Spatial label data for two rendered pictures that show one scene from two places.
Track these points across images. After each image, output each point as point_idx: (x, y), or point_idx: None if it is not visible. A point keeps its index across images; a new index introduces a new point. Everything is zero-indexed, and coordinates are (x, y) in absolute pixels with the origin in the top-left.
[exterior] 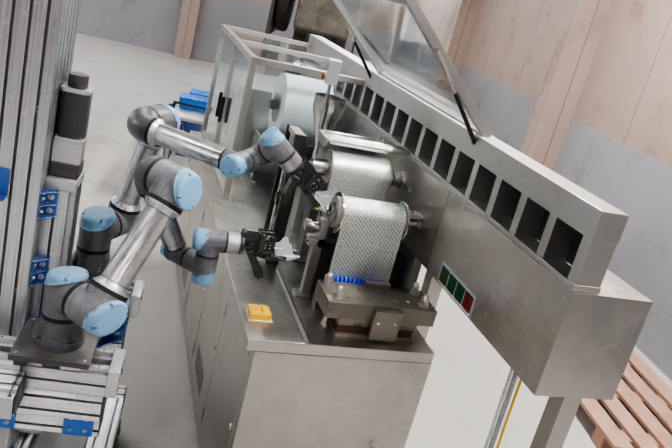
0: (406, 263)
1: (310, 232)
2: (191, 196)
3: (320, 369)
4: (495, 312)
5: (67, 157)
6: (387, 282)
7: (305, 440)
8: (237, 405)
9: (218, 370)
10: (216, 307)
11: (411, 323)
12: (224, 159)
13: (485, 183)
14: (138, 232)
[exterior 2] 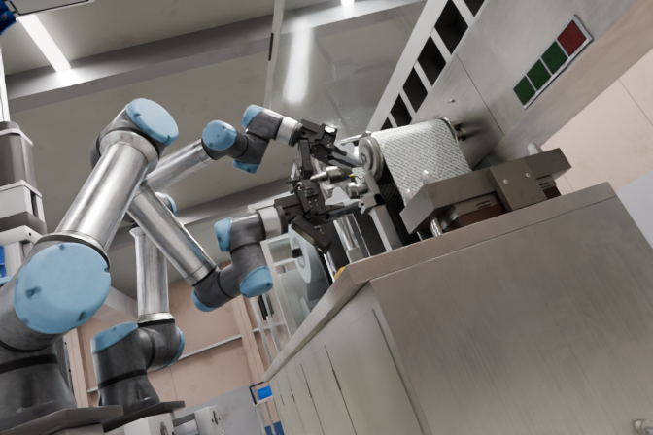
0: None
1: (376, 254)
2: (159, 120)
3: (486, 268)
4: None
5: (9, 208)
6: None
7: (569, 417)
8: (413, 416)
9: None
10: (335, 416)
11: (544, 173)
12: (204, 130)
13: (476, 0)
14: (94, 171)
